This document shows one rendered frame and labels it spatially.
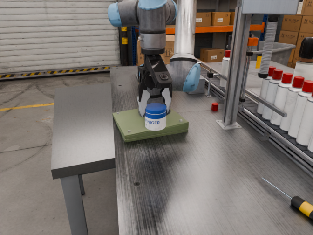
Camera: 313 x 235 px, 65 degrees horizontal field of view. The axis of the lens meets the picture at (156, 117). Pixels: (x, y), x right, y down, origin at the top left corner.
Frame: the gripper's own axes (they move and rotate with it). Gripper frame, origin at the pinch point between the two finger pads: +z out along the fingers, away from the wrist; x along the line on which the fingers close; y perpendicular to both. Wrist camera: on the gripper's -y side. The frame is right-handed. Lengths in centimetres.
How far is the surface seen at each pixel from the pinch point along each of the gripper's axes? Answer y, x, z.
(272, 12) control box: 1, -41, -29
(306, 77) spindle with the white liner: 15, -81, 0
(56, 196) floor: 93, 47, 100
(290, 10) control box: -2, -45, -30
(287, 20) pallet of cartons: 281, -335, -4
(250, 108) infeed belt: 16, -52, 12
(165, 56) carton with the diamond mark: 71, -31, -3
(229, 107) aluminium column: 11.3, -36.8, 7.8
